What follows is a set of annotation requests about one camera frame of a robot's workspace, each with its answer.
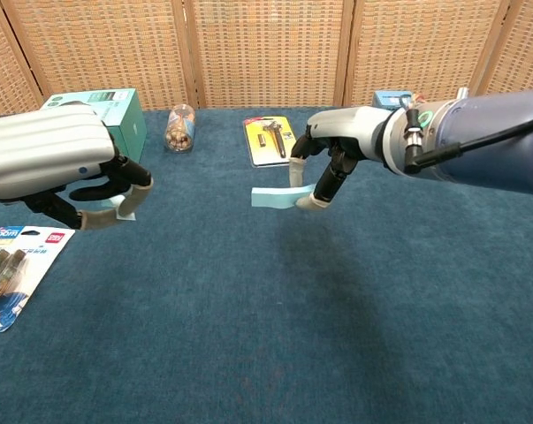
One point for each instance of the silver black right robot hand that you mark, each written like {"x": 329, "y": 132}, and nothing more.
{"x": 350, "y": 130}

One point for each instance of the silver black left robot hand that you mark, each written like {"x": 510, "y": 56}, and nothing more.
{"x": 40, "y": 150}

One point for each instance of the small light blue object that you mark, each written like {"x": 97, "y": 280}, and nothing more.
{"x": 270, "y": 198}

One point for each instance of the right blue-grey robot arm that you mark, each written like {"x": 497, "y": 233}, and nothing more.
{"x": 491, "y": 115}

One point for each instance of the small blue speaker box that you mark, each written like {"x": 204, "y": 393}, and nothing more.
{"x": 387, "y": 99}

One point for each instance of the yellow razor blister pack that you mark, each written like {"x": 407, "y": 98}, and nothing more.
{"x": 266, "y": 141}

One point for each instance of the woven bamboo screen panel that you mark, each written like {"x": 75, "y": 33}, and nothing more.
{"x": 270, "y": 48}
{"x": 102, "y": 48}
{"x": 527, "y": 57}
{"x": 1, "y": 75}
{"x": 425, "y": 44}

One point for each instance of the green Philips speaker box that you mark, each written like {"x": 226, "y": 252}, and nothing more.
{"x": 131, "y": 117}

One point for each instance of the tape rolls blister pack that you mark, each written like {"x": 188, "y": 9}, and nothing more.
{"x": 32, "y": 260}

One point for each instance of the teal felt table cloth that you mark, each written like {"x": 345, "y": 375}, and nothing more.
{"x": 292, "y": 287}

